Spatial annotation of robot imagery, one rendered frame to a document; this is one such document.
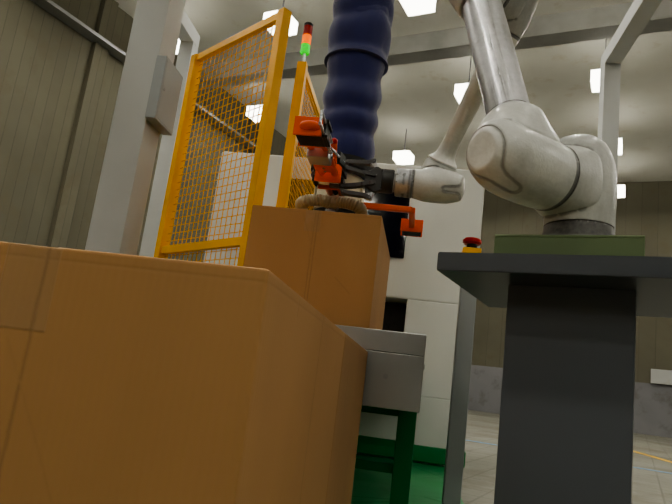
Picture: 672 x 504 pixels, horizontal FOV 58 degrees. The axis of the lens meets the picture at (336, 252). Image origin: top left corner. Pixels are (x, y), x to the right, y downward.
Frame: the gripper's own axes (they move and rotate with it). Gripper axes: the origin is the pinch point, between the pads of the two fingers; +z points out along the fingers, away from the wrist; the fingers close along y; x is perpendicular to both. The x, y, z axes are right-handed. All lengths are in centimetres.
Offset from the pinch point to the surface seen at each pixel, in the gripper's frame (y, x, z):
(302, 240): 22.5, -4.7, 4.5
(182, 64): -176, 274, 188
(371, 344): 51, -9, -20
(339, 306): 40.8, -5.0, -9.3
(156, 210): -47, 273, 184
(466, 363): 50, 47, -51
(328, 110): -30.4, 19.2, 7.3
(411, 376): 58, -9, -32
